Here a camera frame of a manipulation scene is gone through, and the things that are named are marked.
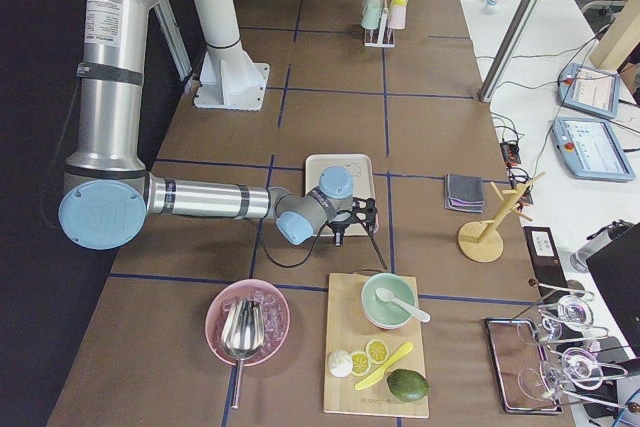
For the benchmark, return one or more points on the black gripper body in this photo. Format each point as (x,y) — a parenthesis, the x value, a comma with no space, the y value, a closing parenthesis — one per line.
(339,227)

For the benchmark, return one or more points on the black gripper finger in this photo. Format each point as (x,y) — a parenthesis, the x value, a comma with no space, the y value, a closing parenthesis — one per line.
(371,235)

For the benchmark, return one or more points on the green cup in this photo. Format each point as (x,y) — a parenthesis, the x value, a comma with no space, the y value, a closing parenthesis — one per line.
(371,14)

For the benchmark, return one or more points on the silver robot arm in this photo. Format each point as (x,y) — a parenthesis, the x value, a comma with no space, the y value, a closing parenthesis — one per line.
(108,191)

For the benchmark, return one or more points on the cream rabbit tray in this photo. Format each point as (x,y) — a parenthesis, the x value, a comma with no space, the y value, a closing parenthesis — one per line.
(360,171)

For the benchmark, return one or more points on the pink cup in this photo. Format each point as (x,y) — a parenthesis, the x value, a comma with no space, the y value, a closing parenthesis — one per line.
(397,17)

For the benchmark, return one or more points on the white spoon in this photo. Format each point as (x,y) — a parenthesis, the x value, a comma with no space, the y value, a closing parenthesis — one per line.
(388,296)

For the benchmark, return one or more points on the green bowl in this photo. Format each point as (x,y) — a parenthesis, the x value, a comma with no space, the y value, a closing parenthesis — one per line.
(387,315)

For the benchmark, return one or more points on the folded grey cloth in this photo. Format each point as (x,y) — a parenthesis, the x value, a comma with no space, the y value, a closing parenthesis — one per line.
(464,193)

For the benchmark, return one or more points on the wooden cutting board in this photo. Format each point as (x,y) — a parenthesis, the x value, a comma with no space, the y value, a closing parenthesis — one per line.
(349,329)

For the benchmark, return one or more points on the wooden mug tree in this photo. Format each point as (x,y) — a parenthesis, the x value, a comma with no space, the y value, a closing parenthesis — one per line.
(479,240)

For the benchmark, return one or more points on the pink bowl with ice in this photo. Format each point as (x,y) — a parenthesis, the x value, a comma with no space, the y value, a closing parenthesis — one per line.
(275,313)

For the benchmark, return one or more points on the lemon slice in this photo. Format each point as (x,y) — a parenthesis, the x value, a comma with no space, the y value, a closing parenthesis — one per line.
(377,351)
(361,363)

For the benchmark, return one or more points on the yellow plastic knife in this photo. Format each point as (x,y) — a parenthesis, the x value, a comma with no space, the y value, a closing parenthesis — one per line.
(378,374)

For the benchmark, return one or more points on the green avocado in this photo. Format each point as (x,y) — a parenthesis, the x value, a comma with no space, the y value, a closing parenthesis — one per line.
(407,385)

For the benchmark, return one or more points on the metal ice scoop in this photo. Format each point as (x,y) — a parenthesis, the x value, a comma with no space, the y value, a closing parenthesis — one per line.
(242,337)

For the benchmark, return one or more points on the black box with label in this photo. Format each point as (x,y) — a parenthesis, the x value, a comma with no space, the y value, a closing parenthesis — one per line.
(544,256)

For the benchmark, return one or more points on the lower teach pendant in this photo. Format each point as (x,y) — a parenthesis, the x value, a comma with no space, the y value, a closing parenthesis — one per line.
(590,150)

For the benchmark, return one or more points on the teach pendant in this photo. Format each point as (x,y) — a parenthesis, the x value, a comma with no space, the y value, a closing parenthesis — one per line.
(590,150)
(589,90)

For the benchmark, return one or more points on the upper teach pendant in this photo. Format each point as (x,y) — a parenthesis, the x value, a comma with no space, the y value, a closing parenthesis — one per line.
(589,90)

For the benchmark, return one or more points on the metal board handle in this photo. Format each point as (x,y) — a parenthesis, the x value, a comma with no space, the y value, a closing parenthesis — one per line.
(371,271)

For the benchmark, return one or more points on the white wire cup rack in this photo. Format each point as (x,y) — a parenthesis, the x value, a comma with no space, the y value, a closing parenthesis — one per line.
(383,37)

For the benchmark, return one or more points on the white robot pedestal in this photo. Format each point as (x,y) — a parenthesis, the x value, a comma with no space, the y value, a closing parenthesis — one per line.
(229,79)

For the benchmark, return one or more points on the aluminium frame post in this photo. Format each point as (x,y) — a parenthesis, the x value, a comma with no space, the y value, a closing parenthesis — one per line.
(507,48)

